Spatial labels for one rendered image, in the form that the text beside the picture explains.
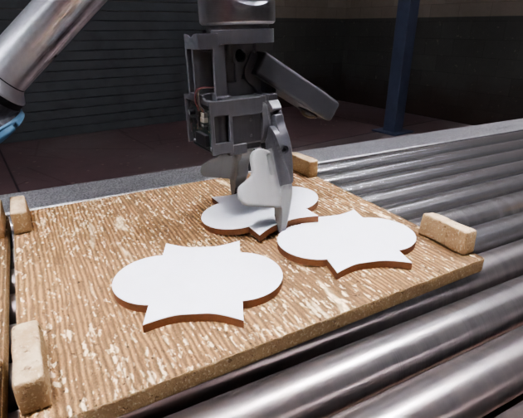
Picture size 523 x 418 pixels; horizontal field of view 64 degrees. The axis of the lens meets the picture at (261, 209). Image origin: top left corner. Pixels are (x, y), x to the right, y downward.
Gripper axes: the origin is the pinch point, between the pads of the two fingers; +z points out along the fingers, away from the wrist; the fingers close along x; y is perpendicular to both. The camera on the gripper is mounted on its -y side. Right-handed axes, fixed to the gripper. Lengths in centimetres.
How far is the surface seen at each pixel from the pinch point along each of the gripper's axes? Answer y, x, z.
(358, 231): -6.1, 10.3, 0.3
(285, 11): -326, -511, -40
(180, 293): 14.3, 11.8, -0.1
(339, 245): -2.5, 11.7, 0.3
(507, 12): -469, -275, -28
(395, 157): -37.9, -15.1, 3.5
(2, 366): 27.3, 12.8, 0.6
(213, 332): 13.5, 16.7, 0.9
